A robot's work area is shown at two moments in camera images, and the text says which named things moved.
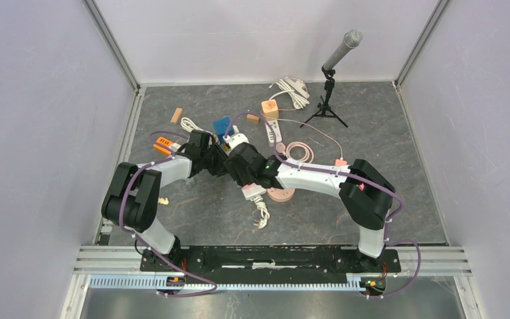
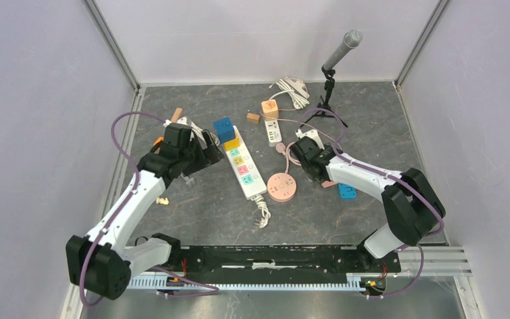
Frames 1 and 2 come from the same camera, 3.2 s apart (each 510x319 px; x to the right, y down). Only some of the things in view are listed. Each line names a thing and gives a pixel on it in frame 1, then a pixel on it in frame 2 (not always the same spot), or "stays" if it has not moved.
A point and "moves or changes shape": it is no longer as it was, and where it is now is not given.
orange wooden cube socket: (270, 108) stays
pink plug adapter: (252, 190) moves or changes shape
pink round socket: (281, 195) stays
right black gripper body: (242, 178) -> (308, 175)
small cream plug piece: (161, 201) stays
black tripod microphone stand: (323, 106) stays
